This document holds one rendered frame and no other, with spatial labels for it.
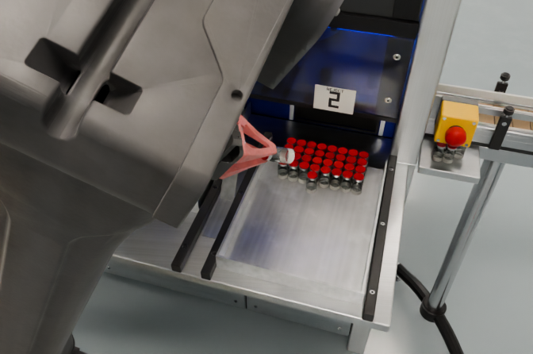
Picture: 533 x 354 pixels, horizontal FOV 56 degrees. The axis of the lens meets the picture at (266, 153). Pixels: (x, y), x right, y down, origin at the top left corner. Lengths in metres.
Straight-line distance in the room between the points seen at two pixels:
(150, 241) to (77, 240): 0.81
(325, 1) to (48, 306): 0.16
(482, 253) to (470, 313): 0.29
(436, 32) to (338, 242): 0.42
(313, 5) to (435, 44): 0.80
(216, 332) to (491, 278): 1.05
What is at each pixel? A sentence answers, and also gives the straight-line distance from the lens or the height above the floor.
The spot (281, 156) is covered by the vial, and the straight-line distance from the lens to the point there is 0.69.
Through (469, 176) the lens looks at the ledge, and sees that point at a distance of 1.16.
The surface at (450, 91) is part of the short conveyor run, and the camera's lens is 1.26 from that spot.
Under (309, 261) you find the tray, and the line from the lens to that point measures 0.93.
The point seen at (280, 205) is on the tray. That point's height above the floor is 0.88.
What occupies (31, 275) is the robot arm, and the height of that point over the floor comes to 1.48.
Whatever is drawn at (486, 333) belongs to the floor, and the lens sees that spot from 2.01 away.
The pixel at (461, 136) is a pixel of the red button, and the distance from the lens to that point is 1.05.
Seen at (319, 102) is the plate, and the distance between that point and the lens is 1.07.
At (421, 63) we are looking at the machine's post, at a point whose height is 1.13.
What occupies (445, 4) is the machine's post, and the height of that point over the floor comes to 1.25.
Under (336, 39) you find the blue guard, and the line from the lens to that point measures 0.99.
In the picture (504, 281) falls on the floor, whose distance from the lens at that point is 2.16.
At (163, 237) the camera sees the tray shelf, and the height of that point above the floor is 0.88.
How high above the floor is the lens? 1.64
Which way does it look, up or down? 42 degrees down
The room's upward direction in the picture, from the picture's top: straight up
